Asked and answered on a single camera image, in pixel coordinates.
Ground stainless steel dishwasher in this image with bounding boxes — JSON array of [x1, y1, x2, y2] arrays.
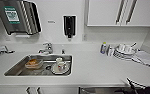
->
[[77, 86, 132, 94]]

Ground white dish towel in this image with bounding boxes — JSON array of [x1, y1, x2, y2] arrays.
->
[[130, 49, 150, 69]]

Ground small white bottle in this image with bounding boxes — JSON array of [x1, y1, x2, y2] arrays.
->
[[106, 44, 115, 57]]

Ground blue dish soap bottle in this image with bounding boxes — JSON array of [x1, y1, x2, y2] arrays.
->
[[99, 41, 109, 56]]

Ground white cup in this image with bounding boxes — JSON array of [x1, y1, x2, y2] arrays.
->
[[51, 56, 71, 75]]

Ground black soap dispenser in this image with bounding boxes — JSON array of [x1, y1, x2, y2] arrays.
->
[[62, 14, 77, 40]]

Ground chrome faucet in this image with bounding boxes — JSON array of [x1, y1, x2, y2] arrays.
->
[[37, 41, 55, 56]]

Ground orange bowl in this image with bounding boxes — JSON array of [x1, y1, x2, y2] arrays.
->
[[24, 58, 45, 70]]

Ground white under-sink cabinet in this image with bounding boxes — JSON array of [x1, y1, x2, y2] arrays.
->
[[10, 85, 79, 94]]

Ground steel kitchen sink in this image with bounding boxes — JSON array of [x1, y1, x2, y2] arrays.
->
[[3, 53, 74, 78]]

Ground steel paper towel dispenser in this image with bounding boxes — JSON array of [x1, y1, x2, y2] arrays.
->
[[0, 0, 43, 37]]

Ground white wall outlet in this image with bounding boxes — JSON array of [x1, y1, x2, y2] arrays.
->
[[82, 32, 88, 41]]

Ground white wall cabinet three doors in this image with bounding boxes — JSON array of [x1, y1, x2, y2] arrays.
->
[[86, 0, 150, 28]]

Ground small wall label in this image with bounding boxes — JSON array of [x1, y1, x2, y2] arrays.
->
[[47, 20, 57, 25]]

